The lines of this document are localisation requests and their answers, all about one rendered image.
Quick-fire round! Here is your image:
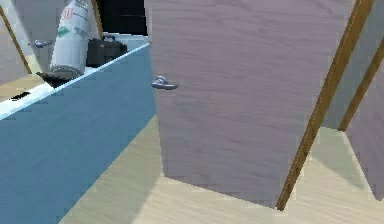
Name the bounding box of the grey room door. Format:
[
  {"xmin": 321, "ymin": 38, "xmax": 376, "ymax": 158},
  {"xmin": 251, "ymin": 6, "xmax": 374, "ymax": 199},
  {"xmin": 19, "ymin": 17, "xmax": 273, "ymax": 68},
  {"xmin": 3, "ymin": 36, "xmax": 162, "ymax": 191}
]
[
  {"xmin": 11, "ymin": 0, "xmax": 101, "ymax": 73},
  {"xmin": 143, "ymin": 0, "xmax": 357, "ymax": 210},
  {"xmin": 344, "ymin": 59, "xmax": 384, "ymax": 202}
]

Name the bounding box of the black box appliance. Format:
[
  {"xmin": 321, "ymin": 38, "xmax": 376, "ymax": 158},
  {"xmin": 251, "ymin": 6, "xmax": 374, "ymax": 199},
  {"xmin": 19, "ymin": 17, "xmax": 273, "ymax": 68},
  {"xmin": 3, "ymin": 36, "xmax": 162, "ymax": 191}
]
[{"xmin": 85, "ymin": 35, "xmax": 129, "ymax": 68}]

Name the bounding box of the blue cabinet with white top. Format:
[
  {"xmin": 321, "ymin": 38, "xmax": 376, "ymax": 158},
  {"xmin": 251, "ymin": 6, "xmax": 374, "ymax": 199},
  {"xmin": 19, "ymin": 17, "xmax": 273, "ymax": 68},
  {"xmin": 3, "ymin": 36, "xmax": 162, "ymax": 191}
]
[{"xmin": 0, "ymin": 32, "xmax": 158, "ymax": 224}]

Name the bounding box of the black round stand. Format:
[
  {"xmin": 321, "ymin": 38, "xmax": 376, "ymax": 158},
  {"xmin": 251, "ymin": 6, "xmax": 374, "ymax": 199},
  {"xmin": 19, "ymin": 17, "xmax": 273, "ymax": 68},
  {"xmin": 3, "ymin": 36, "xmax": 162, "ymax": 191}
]
[{"xmin": 35, "ymin": 67, "xmax": 85, "ymax": 90}]

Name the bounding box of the white printed cylinder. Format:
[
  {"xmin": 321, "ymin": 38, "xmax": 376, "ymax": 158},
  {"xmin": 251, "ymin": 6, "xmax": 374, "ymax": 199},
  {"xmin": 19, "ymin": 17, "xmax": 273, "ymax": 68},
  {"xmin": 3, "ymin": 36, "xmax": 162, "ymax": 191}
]
[{"xmin": 49, "ymin": 0, "xmax": 92, "ymax": 76}]

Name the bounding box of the small black flat thing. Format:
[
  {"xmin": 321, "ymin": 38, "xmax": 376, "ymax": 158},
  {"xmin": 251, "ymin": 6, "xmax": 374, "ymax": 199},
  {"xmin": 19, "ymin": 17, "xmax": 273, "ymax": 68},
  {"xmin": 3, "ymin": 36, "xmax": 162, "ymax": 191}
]
[{"xmin": 9, "ymin": 91, "xmax": 32, "ymax": 101}]

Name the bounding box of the silver door handle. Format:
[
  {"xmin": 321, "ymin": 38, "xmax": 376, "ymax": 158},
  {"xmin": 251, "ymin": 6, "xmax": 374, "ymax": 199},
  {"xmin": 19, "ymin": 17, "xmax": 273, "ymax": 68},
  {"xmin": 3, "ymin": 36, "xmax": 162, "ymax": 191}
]
[
  {"xmin": 28, "ymin": 39, "xmax": 55, "ymax": 49},
  {"xmin": 150, "ymin": 75, "xmax": 180, "ymax": 91}
]

